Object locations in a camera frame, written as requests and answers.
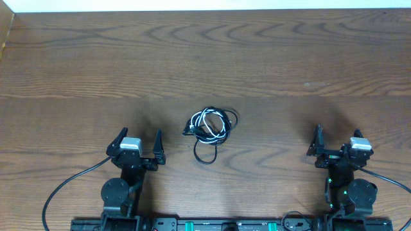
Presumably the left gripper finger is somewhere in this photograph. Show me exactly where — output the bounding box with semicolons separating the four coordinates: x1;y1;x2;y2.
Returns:
152;130;166;165
106;127;128;157

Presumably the white cable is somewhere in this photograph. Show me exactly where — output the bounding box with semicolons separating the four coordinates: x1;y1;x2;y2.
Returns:
189;108;227;144

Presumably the black cable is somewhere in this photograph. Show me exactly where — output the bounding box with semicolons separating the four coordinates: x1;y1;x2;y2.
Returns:
181;106;240;166

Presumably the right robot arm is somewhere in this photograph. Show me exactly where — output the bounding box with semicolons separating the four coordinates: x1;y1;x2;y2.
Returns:
306;124;378;230

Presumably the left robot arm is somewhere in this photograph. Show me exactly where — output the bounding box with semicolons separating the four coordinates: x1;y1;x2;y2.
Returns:
100;127;166;230

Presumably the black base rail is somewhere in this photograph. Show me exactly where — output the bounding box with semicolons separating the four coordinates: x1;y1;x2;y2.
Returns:
69;217;394;231

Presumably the right camera cable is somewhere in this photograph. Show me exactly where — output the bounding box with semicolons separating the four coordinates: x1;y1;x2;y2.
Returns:
348;153;411;231

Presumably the camera cable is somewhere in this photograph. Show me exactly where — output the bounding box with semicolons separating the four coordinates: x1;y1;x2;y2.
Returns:
348;153;411;231
41;156;112;231

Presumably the left camera cable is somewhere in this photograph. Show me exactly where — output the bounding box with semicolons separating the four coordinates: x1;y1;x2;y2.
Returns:
41;156;112;231

